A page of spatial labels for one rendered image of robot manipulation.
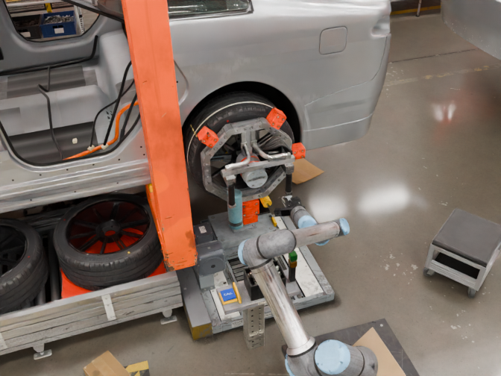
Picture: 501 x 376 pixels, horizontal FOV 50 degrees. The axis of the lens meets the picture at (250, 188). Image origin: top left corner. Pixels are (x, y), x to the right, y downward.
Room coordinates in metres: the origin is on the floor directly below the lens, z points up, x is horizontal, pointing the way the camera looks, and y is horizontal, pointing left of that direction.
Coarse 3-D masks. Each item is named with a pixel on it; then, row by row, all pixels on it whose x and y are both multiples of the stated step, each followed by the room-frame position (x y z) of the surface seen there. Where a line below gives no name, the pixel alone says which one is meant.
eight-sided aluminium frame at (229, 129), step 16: (224, 128) 2.57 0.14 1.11; (240, 128) 2.56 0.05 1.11; (256, 128) 2.59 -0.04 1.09; (272, 128) 2.62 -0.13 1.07; (288, 144) 2.64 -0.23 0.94; (208, 160) 2.50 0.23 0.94; (208, 176) 2.51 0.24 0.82; (272, 176) 2.67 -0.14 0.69; (224, 192) 2.53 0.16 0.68; (256, 192) 2.60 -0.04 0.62
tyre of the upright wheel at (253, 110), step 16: (224, 96) 2.81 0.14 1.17; (240, 96) 2.80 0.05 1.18; (256, 96) 2.85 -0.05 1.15; (208, 112) 2.71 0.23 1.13; (224, 112) 2.65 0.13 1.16; (240, 112) 2.65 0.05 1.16; (256, 112) 2.68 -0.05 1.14; (192, 128) 2.69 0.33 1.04; (288, 128) 2.74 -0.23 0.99; (192, 144) 2.59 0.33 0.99; (192, 160) 2.56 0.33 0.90; (192, 176) 2.57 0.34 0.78; (208, 192) 2.58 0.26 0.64
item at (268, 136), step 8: (240, 136) 2.67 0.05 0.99; (264, 136) 2.73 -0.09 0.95; (272, 136) 2.73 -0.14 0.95; (224, 144) 2.64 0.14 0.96; (240, 144) 2.67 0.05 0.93; (232, 152) 2.65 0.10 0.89; (256, 152) 2.70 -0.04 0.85; (272, 152) 2.73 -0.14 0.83; (280, 152) 2.73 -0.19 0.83; (232, 160) 2.65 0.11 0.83; (264, 160) 2.84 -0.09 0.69; (216, 168) 2.82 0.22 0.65; (224, 168) 2.64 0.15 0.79; (272, 168) 2.73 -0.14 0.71; (216, 176) 2.71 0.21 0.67; (240, 176) 2.78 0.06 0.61; (224, 184) 2.65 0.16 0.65; (240, 184) 2.69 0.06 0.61
